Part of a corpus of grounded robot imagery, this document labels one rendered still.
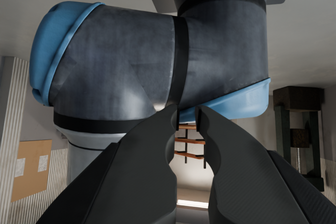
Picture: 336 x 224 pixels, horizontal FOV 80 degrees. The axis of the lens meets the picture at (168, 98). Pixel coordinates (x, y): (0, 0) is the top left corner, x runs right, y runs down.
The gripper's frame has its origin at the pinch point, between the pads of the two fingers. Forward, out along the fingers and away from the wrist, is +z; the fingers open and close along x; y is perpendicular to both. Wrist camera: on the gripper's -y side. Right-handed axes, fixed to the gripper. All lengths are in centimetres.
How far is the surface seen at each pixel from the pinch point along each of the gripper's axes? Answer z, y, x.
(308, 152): 353, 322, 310
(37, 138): 280, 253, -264
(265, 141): 452, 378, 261
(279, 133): 368, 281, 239
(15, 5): 181, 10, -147
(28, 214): 200, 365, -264
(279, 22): 197, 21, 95
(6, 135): 222, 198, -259
